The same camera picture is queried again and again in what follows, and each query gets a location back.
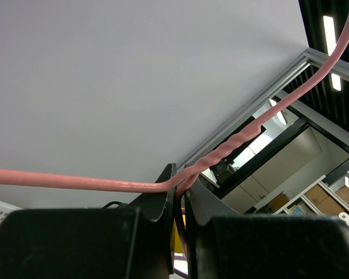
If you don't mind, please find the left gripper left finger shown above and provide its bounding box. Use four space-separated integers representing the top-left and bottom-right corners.
0 163 176 278

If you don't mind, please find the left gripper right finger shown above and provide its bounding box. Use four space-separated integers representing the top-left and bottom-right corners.
184 181 349 278

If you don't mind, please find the pink wire hanger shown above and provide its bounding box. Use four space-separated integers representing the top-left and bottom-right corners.
0 0 349 262

